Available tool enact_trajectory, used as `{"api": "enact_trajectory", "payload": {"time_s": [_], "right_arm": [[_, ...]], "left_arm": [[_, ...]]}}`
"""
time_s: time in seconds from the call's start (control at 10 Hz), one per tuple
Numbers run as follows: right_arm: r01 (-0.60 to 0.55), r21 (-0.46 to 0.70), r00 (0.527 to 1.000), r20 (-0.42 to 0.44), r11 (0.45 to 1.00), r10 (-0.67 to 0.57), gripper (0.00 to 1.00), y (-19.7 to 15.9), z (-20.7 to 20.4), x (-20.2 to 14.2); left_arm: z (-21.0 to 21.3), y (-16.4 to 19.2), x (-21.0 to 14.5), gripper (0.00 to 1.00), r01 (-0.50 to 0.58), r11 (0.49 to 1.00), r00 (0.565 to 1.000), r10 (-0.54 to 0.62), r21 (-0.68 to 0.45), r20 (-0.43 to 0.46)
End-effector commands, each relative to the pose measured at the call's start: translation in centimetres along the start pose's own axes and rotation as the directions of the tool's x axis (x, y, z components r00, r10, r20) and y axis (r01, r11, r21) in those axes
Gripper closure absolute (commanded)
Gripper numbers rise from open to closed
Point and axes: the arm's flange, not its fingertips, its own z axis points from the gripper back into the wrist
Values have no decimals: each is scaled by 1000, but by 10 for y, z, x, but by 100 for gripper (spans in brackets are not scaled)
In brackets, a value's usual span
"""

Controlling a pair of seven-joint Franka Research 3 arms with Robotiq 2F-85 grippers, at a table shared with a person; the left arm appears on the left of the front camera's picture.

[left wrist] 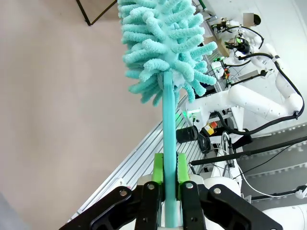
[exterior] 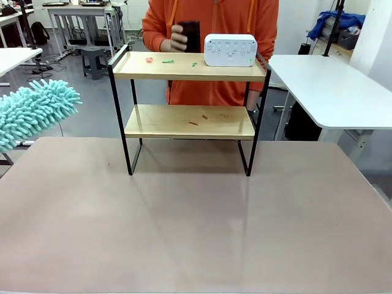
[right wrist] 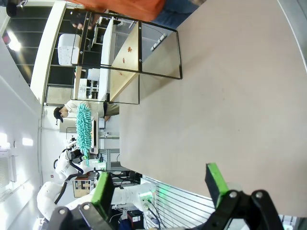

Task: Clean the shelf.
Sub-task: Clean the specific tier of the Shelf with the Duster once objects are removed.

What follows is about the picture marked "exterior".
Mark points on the person's right hand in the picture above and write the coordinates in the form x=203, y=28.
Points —
x=176, y=38

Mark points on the black rectangular block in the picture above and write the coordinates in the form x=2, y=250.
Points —
x=191, y=33

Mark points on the white digital clock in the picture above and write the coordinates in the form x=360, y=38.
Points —
x=229, y=50

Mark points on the teal chenille duster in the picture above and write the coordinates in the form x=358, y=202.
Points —
x=30, y=113

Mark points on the person's right forearm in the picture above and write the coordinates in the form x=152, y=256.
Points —
x=153, y=36

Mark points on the person's left forearm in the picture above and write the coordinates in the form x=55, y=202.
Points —
x=260, y=85

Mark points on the green paper scrap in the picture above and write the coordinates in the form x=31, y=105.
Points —
x=168, y=61

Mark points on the salmon pink scrap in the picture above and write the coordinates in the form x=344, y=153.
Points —
x=149, y=60

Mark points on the orange hoodie torso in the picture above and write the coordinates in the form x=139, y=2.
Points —
x=214, y=18

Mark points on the grey plastic stool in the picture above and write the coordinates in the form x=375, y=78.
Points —
x=95, y=56

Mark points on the long orange scrap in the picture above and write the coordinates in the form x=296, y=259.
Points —
x=193, y=123

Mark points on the black backpack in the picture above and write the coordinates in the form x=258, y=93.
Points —
x=39, y=33

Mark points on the black stand pole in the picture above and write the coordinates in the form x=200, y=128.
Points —
x=29, y=24
x=333, y=27

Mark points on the black box under table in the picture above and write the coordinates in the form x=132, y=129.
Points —
x=301, y=122

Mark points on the large white rounded table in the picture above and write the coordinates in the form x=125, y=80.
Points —
x=321, y=85

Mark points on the small white table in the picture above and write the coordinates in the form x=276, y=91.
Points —
x=15, y=56

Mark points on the blue cloth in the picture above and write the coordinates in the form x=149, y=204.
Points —
x=340, y=21

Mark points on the white desk with clutter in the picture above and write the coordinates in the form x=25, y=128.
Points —
x=12, y=18

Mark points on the grey storage basket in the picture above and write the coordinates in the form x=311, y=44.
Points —
x=347, y=38

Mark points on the white power strip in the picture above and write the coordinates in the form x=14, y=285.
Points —
x=26, y=142

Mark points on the black frame wooden two-tier shelf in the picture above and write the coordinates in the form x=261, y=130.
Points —
x=190, y=69

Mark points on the white frame workbench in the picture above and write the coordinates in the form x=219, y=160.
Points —
x=79, y=12

